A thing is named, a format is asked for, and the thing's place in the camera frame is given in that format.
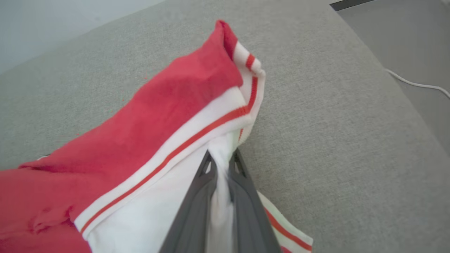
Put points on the red white sports shirt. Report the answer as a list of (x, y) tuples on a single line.
[(140, 140)]

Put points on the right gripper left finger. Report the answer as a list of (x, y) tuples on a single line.
[(193, 218)]

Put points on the black and white baseboard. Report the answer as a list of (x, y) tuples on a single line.
[(348, 4)]

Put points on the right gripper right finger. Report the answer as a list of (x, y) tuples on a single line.
[(249, 218)]

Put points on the grey fabric sofa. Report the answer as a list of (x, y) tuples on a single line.
[(334, 140)]

